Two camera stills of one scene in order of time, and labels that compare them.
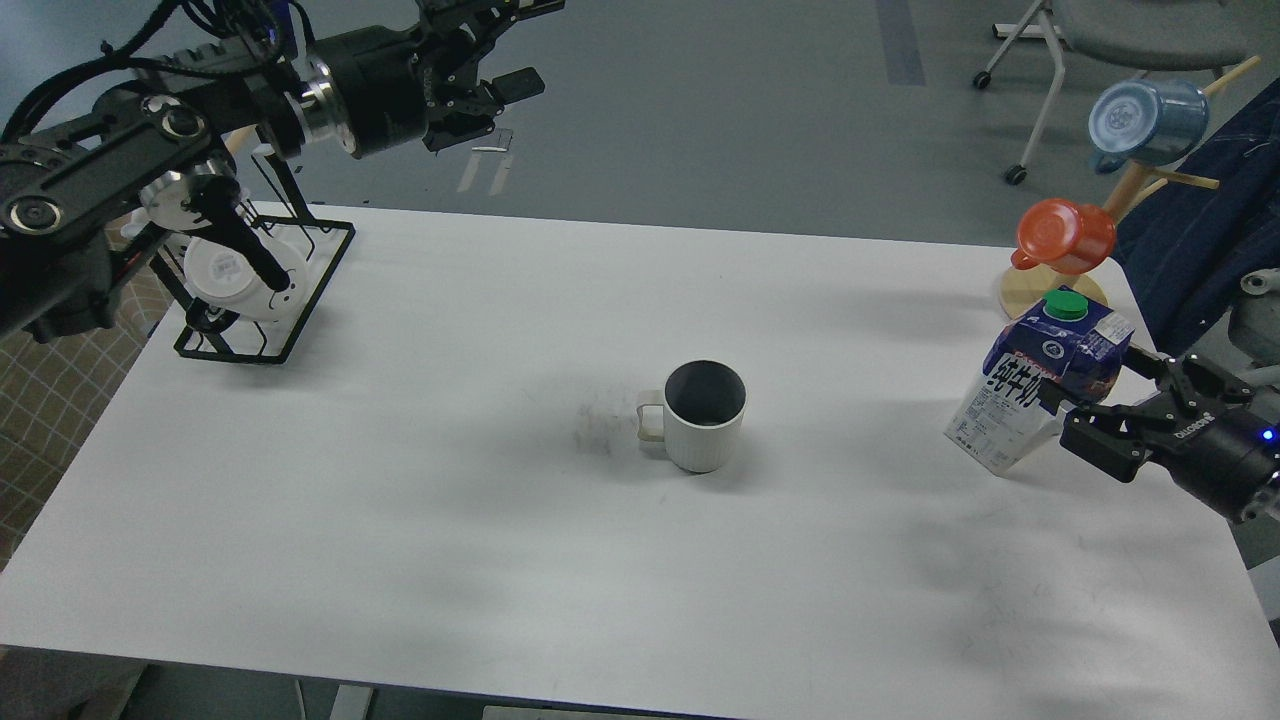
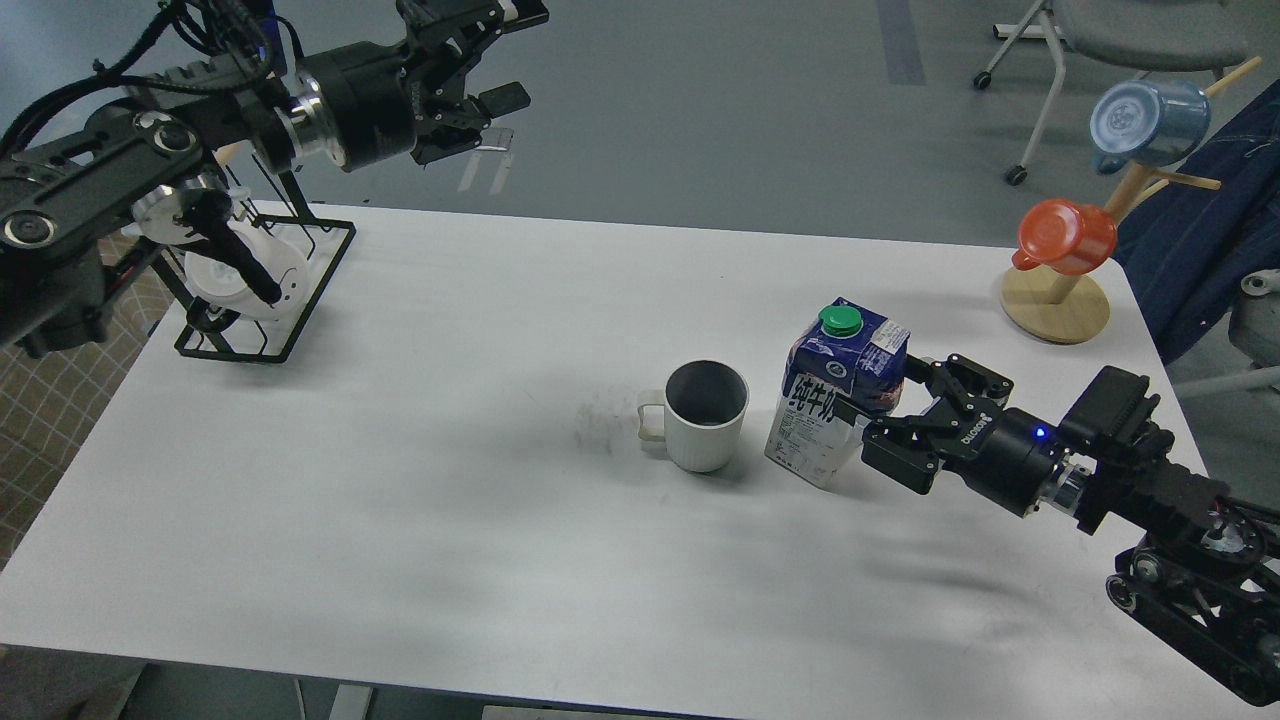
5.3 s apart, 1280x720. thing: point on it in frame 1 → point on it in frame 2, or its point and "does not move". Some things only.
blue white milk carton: [1004, 413] → [844, 351]
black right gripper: [1204, 424] → [1009, 455]
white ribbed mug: [698, 416] does not move
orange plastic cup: [1064, 236] does not move
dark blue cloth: [1184, 248] does not move
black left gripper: [381, 84] does not move
